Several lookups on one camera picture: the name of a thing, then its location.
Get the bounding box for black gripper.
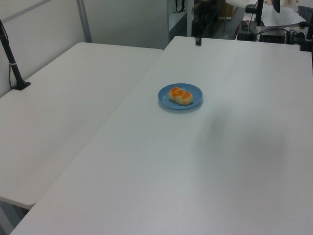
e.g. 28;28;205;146
191;0;218;47

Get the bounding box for orange glazed bread roll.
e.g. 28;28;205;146
169;86;194;105

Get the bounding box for blue round plate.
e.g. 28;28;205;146
157;83;203;111

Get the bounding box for white shelf unit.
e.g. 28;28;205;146
167;0;195;49

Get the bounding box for brown cardboard box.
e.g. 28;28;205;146
218;3;238;20

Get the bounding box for black device with lights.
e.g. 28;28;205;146
237;21;257;42

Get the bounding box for black monitor stand pole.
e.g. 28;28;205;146
245;0;265;26

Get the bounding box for black electronics box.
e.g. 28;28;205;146
259;28;289;44

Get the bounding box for white paper sheet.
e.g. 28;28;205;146
262;4;307;26

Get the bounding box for black power strip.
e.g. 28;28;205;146
288;29;306;45

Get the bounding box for black clamp stand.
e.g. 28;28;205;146
298;21;313;52

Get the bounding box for white side table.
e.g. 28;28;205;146
0;42;164;210

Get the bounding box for black hanging strap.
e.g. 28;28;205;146
173;0;186;14

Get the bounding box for grey metal partition post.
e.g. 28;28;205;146
76;0;92;44

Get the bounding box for black camera stand pole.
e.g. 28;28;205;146
0;19;32;92

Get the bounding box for thin black stand cable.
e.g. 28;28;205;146
8;64;16;89

